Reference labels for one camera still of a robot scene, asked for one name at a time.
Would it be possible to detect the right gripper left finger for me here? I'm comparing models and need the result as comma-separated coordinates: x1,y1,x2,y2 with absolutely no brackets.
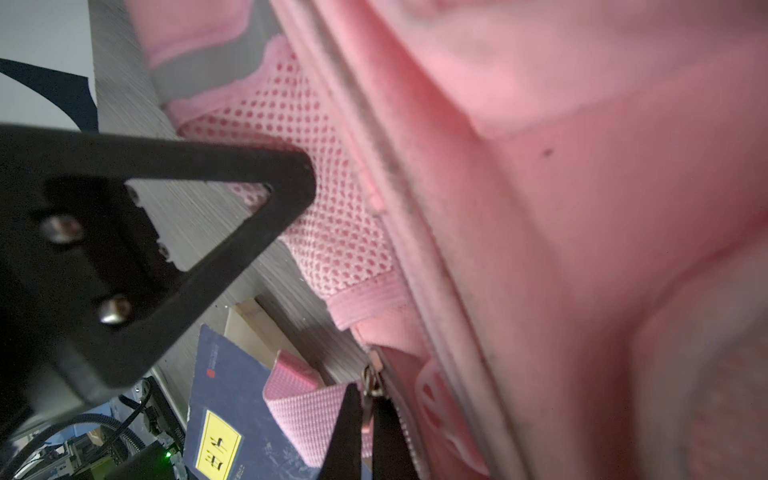
317,384,363,480

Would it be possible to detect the left blue notebook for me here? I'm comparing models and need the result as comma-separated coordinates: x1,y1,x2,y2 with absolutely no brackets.
184,300,347,479

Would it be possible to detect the green lit circuit board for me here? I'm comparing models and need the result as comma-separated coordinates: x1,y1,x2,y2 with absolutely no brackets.
1,413,190,479

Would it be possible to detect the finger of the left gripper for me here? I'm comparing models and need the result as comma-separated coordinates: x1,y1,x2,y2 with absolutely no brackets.
1,125,316,390

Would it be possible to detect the pink student backpack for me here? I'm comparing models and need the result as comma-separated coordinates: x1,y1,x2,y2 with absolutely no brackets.
127,1,767,479

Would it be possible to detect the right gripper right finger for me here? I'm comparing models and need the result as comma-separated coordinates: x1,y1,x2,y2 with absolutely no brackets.
372,397,418,480

